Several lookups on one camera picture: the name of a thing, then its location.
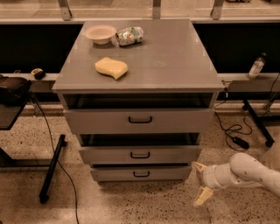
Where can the black bag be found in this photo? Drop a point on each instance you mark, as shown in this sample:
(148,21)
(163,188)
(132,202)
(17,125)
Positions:
(13,90)

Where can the tape measure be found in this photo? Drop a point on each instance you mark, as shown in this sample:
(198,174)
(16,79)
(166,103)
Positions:
(38,73)

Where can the white bowl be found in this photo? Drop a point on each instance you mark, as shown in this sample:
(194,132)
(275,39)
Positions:
(100,34)

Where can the yellow sponge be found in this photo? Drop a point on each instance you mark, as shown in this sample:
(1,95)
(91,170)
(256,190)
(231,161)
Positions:
(111,67)

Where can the grey top drawer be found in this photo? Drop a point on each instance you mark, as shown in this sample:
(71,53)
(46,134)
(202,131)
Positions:
(138,121)

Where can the black wheeled stand leg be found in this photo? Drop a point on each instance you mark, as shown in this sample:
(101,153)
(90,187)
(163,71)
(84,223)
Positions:
(269,139)

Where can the grey drawer cabinet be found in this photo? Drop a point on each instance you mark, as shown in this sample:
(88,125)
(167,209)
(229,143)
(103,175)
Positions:
(170,69)

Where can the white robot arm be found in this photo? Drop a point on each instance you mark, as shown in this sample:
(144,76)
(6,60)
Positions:
(242,170)

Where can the grey middle drawer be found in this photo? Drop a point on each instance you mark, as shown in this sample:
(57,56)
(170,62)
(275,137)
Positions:
(131,155)

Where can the grey drawer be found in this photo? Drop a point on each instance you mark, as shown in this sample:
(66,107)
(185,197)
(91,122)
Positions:
(153,173)
(131,155)
(138,121)

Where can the grey bottom drawer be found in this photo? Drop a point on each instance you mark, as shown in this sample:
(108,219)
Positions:
(153,173)

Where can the clear plastic bottle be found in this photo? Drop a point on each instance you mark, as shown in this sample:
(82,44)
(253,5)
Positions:
(257,66)

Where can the black side table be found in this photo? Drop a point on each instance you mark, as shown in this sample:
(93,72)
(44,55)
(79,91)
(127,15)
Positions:
(24,138)

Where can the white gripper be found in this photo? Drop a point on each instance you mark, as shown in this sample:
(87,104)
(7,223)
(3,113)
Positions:
(208,177)

